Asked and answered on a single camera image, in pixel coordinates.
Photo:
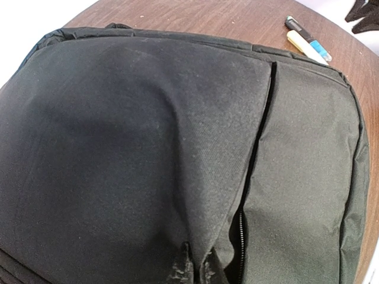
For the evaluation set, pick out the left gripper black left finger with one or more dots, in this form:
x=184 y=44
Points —
x=183 y=270

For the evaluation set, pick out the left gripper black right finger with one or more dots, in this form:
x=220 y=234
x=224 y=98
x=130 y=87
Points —
x=211 y=271

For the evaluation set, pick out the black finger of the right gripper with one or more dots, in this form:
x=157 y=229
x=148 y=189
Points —
x=367 y=14

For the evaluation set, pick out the blue black marker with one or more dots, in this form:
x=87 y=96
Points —
x=292 y=24

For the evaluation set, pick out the black student backpack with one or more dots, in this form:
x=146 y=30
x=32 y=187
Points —
x=118 y=145

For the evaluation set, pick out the cream yellow highlighter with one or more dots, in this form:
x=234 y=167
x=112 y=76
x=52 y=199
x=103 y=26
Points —
x=302 y=45

